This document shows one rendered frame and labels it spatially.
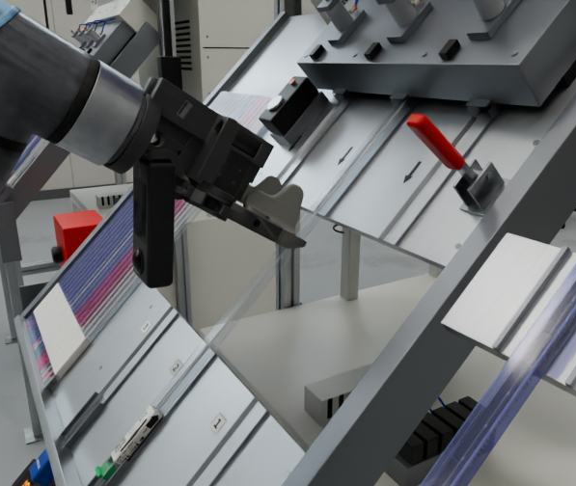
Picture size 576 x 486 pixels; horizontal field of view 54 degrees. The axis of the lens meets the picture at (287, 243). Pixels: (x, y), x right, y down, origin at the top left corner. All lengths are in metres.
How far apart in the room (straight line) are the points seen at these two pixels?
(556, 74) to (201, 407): 0.43
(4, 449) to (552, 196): 1.79
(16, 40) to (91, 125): 0.07
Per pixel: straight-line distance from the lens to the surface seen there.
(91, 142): 0.46
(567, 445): 0.92
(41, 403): 0.77
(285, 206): 0.54
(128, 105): 0.46
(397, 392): 0.43
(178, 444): 0.56
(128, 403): 0.65
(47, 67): 0.44
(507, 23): 0.55
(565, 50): 0.54
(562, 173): 0.49
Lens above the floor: 1.13
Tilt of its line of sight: 18 degrees down
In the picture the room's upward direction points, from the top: straight up
